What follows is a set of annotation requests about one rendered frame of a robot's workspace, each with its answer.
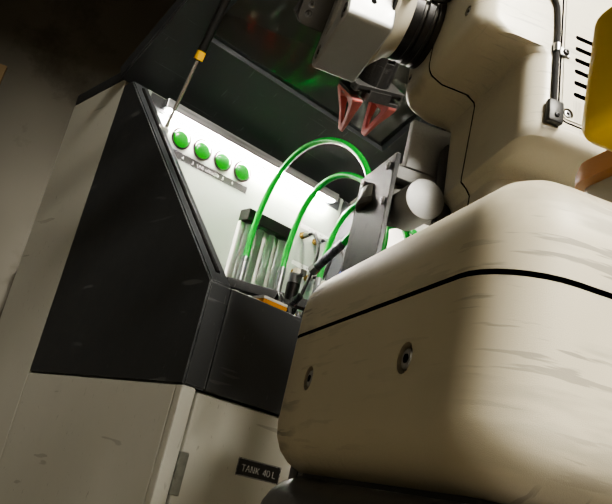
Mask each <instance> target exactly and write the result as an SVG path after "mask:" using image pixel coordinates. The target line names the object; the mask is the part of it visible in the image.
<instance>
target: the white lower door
mask: <svg viewBox="0 0 612 504"><path fill-rule="evenodd" d="M278 419H279V418H278V417H275V416H272V415H269V414H265V413H262V412H259V411H256V410H253V409H250V408H246V407H243V406H240V405H237V404H234V403H230V402H227V401H224V400H221V399H218V398H214V397H211V396H208V395H205V394H202V393H198V392H195V394H194V398H193V402H192V406H191V409H190V413H189V417H188V421H187V424H186V428H185V432H184V436H183V439H182V443H181V447H180V450H179V454H178V458H177V462H176V465H175V469H174V473H173V477H172V480H171V484H170V488H169V492H168V495H167V499H166V503H165V504H261V501H262V500H263V498H264V497H265V496H266V495H267V493H268V492H269V491H270V490H271V488H273V487H275V486H276V485H278V484H279V483H281V482H282V481H284V480H288V476H289V472H290V467H291V465H290V464H289V463H287V461H286V459H285V458H284V456H283V454H282V453H281V451H280V448H279V443H278V439H277V428H278Z"/></svg>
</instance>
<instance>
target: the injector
mask: <svg viewBox="0 0 612 504"><path fill-rule="evenodd" d="M296 274H299V273H295V272H290V273H289V276H288V280H287V284H286V289H285V293H284V297H285V298H286V302H287V305H288V310H289V313H291V312H292V308H295V306H296V305H297V304H298V303H299V301H300V300H301V299H303V295H302V294H301V293H299V289H300V285H301V280H302V277H300V276H297V275H296ZM291 314H292V313H291Z"/></svg>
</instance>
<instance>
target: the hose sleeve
mask: <svg viewBox="0 0 612 504"><path fill-rule="evenodd" d="M345 247H346V246H345V245H343V244H342V242H341V240H339V241H338V242H337V243H336V244H335V245H334V246H333V247H332V248H331V249H329V250H328V251H327V252H326V253H325V254H324V255H323V256H322V257H320V259H318V260H317V261H316V262H315V263H314V267H315V268H316V269H317V270H321V269H322V268H323V267H324V266H325V265H327V264H328V263H329V262H330V261H331V260H332V259H333V258H334V257H335V256H336V255H337V254H339V253H340V252H341V251H342V250H343V249H344V248H345Z"/></svg>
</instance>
